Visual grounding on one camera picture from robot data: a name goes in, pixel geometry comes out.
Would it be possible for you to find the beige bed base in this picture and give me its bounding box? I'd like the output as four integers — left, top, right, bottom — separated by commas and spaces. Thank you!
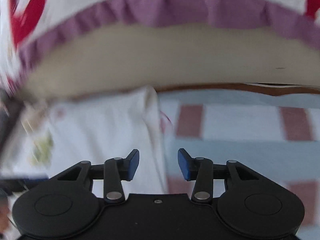
21, 24, 319, 99

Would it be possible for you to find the cartoon quilt with purple ruffle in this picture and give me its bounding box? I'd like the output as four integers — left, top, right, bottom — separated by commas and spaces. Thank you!
1, 0, 319, 94

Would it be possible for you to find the checkered floor rug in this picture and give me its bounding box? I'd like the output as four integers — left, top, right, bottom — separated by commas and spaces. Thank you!
159, 89, 319, 239

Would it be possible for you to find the cream white garment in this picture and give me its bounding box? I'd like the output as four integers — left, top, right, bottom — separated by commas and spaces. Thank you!
1, 87, 167, 194

